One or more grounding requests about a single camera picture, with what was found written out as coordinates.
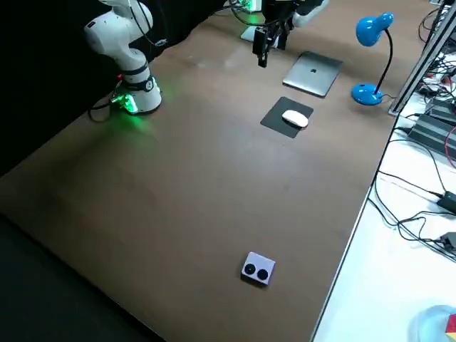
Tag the lilac folded phone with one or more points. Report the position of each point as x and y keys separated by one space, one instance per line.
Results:
x=258 y=269

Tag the blue desk lamp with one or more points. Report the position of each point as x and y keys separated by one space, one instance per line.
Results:
x=370 y=26

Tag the translucent blue container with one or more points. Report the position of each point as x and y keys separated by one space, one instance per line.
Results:
x=434 y=324

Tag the black mouse pad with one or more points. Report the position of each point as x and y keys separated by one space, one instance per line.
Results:
x=276 y=119

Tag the white computer mouse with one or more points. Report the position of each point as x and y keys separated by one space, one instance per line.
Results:
x=295 y=118

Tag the ribbed dark metal box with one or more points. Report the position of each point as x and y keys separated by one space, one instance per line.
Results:
x=432 y=133

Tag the black power adapter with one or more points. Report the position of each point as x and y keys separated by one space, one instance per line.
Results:
x=448 y=199
x=449 y=242

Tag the grey laptop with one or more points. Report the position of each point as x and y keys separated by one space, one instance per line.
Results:
x=313 y=73

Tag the aluminium camera post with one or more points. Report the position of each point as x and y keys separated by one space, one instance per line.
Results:
x=417 y=71

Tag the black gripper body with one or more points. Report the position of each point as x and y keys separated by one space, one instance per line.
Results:
x=279 y=14

